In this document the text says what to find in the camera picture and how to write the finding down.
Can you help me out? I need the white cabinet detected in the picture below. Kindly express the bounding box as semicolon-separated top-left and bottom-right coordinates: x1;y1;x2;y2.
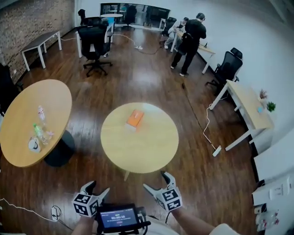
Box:
251;140;294;235

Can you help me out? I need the white power adapter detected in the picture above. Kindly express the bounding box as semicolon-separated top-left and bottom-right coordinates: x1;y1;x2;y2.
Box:
51;206;62;222

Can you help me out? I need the white cable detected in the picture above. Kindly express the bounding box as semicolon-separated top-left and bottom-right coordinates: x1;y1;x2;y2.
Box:
203;103;219;150
0;198;56;222

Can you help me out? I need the black office chair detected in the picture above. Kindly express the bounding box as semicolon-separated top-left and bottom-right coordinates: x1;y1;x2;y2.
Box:
123;4;138;30
77;24;113;78
205;47;243;91
160;17;177;44
78;9;103;27
0;63;23;115

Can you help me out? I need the red label plastic bottle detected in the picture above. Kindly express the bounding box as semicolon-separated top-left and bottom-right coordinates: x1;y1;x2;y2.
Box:
37;105;46;126

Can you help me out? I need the small round wooden table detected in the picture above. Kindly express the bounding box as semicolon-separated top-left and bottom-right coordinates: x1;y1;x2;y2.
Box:
100;102;179;182

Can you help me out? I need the white cup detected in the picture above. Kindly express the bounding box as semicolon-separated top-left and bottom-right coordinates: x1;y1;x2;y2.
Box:
28;137;42;154

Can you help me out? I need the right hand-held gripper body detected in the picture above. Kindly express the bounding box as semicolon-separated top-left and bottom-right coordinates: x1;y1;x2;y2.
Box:
155;186;183;212

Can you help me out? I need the green label plastic bottle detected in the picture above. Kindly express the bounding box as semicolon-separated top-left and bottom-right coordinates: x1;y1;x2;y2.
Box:
32;123;49;145

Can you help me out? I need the round white table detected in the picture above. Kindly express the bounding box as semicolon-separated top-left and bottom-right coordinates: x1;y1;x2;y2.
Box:
100;13;124;31

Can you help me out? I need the white bench grey top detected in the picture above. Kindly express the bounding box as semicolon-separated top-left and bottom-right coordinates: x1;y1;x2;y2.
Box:
21;30;62;72

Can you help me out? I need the person's right forearm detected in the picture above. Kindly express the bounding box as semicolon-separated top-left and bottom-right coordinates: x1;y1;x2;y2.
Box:
171;207;219;235

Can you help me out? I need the white desk wooden top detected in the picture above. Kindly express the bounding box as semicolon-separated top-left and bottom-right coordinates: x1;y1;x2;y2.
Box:
171;31;216;74
209;79;275;152

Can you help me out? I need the red potted plant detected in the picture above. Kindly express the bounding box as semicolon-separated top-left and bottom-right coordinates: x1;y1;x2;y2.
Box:
258;89;268;103

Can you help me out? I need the black monitor screen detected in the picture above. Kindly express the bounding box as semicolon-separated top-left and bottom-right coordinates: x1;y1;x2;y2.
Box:
96;203;140;234

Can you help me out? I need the person's left forearm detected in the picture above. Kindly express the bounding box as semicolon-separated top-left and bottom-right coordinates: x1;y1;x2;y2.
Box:
68;215;97;235

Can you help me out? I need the person's white shirt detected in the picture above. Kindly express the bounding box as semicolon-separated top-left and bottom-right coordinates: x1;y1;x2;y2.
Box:
147;215;242;235

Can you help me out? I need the dark glass window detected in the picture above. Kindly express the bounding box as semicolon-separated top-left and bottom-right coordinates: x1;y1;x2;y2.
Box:
100;2;171;29

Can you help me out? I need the black monitor mount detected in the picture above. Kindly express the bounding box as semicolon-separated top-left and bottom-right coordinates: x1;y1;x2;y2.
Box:
136;206;152;235

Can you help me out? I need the black floor cable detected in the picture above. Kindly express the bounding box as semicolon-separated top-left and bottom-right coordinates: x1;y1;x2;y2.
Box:
181;82;207;129

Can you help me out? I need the large oval wooden table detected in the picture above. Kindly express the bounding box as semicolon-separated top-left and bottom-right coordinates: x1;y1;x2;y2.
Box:
0;79;75;168

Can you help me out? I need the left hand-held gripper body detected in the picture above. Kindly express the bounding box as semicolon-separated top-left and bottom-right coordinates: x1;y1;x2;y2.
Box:
72;192;104;218

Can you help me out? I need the orange box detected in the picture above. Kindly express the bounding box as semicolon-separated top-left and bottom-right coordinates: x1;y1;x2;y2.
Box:
125;109;145;133

